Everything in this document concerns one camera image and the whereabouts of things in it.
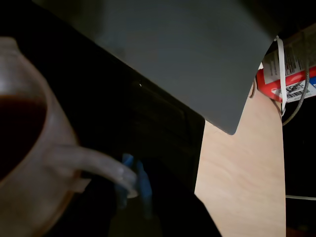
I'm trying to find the brown tea liquid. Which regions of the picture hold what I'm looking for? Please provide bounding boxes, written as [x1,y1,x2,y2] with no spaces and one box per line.
[0,94,48,180]

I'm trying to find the grey braided cable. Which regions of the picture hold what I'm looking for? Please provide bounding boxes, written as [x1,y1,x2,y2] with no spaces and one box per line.
[282,32,312,126]

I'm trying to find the flat white strap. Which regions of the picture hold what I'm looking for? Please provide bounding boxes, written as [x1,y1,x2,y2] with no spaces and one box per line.
[274,35,288,117]

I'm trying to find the red white blue carton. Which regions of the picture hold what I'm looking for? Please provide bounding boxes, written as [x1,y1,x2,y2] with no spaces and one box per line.
[255,32,316,103]

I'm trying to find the grey backdrop sheet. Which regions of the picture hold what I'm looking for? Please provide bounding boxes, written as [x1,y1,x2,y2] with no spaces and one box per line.
[32,0,282,136]

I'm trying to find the thin white cable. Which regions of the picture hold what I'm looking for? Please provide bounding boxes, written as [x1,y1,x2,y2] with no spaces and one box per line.
[285,194,316,201]

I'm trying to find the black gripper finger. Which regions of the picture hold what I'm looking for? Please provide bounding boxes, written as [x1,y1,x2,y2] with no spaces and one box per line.
[56,153,139,237]
[136,159,223,237]

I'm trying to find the translucent pink plastic kettle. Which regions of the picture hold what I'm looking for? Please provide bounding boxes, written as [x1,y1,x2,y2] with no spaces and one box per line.
[0,36,139,237]

